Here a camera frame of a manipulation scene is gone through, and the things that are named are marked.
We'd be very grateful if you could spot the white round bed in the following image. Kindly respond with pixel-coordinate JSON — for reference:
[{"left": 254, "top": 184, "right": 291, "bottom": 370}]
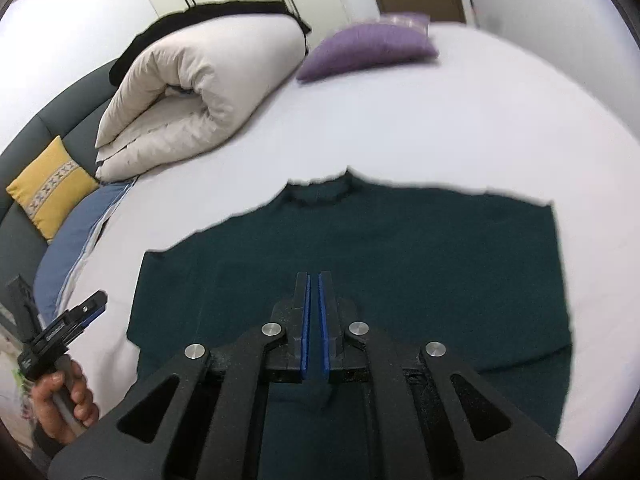
[{"left": 62, "top": 20, "right": 640, "bottom": 476}]

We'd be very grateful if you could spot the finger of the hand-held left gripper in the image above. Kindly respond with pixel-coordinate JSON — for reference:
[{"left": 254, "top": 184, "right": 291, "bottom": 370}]
[
  {"left": 75, "top": 308, "right": 104, "bottom": 333},
  {"left": 67, "top": 290, "right": 109, "bottom": 319}
]

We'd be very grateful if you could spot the person's left hand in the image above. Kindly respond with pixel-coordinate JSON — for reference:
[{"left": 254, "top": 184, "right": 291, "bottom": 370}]
[{"left": 32, "top": 359, "right": 100, "bottom": 444}]

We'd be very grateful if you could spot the purple pillow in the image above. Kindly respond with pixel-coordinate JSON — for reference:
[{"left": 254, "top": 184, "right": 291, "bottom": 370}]
[{"left": 296, "top": 11, "right": 441, "bottom": 84}]

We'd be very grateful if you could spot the grey upholstered headboard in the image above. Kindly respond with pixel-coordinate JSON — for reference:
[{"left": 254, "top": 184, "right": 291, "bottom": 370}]
[{"left": 0, "top": 55, "right": 132, "bottom": 281}]

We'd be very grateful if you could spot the yellow patterned cushion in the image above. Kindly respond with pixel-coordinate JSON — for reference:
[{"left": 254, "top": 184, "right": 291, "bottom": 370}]
[{"left": 6, "top": 136, "right": 100, "bottom": 245}]

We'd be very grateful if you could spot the blue pillow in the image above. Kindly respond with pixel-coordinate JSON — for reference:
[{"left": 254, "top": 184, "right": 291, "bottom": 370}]
[{"left": 34, "top": 177, "right": 139, "bottom": 322}]

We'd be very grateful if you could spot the person's left forearm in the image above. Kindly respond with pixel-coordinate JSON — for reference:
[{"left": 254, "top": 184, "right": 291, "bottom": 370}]
[{"left": 31, "top": 427, "right": 76, "bottom": 467}]

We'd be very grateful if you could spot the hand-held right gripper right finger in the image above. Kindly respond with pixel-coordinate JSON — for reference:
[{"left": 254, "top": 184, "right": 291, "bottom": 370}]
[{"left": 318, "top": 271, "right": 580, "bottom": 480}]

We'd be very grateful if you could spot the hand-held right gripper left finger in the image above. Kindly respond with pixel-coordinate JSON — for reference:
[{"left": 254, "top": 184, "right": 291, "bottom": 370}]
[{"left": 47, "top": 272, "right": 311, "bottom": 480}]

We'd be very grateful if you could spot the dark green sweater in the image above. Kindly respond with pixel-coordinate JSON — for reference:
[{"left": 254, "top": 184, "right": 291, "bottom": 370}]
[{"left": 126, "top": 166, "right": 574, "bottom": 480}]

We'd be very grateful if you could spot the folded beige duvet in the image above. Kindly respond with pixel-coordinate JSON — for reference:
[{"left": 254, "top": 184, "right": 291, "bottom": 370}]
[{"left": 95, "top": 12, "right": 307, "bottom": 183}]

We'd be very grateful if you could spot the black cloth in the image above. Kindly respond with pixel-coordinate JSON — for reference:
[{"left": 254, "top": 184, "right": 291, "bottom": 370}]
[{"left": 109, "top": 0, "right": 312, "bottom": 87}]

